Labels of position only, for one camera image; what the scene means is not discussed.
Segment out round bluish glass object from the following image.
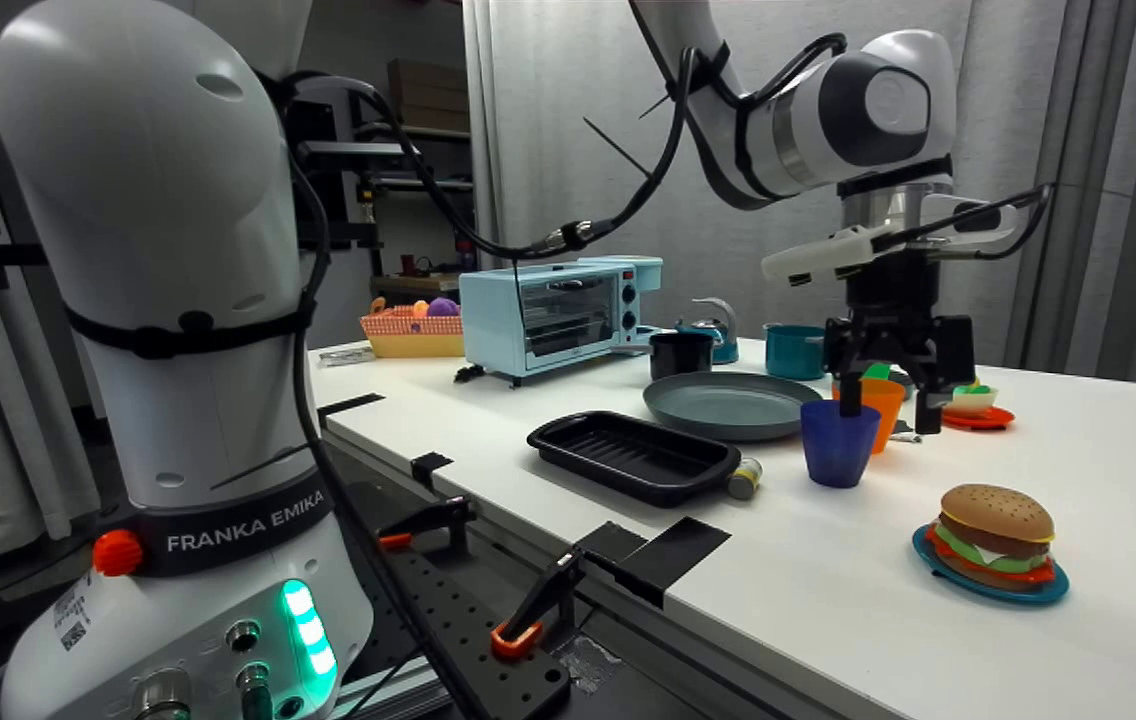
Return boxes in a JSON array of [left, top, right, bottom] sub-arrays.
[[681, 291, 741, 369]]

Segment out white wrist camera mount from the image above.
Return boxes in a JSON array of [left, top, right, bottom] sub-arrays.
[[760, 185, 1058, 291]]

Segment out black rectangular tray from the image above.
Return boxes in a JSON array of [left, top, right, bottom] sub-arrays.
[[524, 410, 745, 507]]

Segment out grey-green round plate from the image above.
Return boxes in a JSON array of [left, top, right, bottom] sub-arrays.
[[641, 369, 829, 447]]

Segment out small red toy plate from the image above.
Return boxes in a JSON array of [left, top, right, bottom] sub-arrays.
[[939, 400, 1021, 437]]

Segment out light blue toaster oven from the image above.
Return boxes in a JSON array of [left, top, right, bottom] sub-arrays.
[[457, 253, 668, 387]]

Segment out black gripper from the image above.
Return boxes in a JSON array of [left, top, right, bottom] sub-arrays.
[[822, 253, 979, 437]]

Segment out orange plastic cup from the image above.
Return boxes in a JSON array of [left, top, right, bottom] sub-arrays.
[[860, 375, 912, 456]]

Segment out small can yellow label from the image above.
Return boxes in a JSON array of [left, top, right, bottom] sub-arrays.
[[724, 456, 768, 502]]

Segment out black clamp orange handle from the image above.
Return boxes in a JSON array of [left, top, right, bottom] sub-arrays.
[[371, 493, 481, 561], [484, 552, 588, 667]]

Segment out aluminium extrusion bar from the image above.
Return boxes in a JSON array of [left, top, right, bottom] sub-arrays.
[[325, 653, 459, 720]]

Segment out teal cooking pot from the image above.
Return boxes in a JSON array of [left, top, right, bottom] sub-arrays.
[[760, 321, 832, 386]]

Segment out blue plastic cup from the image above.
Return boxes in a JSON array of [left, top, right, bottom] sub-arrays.
[[796, 398, 886, 493]]

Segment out black flat table bracket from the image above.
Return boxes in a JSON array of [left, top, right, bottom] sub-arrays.
[[317, 387, 387, 426], [573, 515, 731, 613]]

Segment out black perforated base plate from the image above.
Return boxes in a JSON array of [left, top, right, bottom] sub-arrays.
[[325, 434, 784, 720]]

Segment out small blue toy plate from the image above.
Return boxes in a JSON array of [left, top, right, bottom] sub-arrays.
[[907, 521, 1071, 613]]

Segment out dark storage shelf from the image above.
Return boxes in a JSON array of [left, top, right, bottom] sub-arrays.
[[284, 57, 481, 314]]

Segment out toy hamburger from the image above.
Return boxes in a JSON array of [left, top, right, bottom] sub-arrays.
[[930, 479, 1062, 592]]

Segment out pink yellow toy basket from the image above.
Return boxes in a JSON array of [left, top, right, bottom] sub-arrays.
[[358, 295, 467, 359]]

